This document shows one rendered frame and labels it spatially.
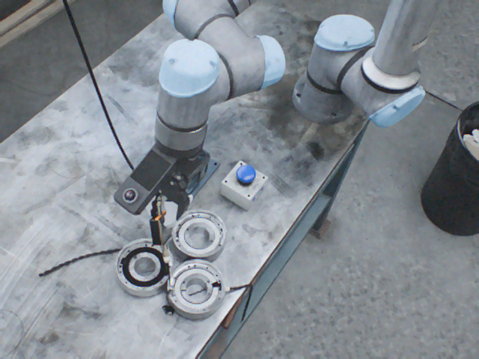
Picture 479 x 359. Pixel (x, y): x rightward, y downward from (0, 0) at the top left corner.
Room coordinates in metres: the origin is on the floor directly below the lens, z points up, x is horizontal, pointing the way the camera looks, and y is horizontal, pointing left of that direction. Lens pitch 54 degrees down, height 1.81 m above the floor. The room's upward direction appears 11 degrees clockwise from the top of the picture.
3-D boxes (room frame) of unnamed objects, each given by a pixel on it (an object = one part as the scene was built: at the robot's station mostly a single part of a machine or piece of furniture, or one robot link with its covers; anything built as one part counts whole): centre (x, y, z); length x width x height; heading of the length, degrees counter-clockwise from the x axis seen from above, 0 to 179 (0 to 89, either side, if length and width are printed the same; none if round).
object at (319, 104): (0.97, -0.16, 0.85); 0.15 x 0.15 x 0.10
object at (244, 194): (0.68, -0.01, 0.82); 0.08 x 0.07 x 0.05; 155
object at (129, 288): (0.45, 0.14, 0.82); 0.10 x 0.10 x 0.04
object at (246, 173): (0.67, -0.01, 0.85); 0.04 x 0.04 x 0.05
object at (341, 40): (0.97, -0.17, 0.97); 0.13 x 0.12 x 0.14; 44
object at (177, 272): (0.43, 0.04, 0.82); 0.10 x 0.10 x 0.04
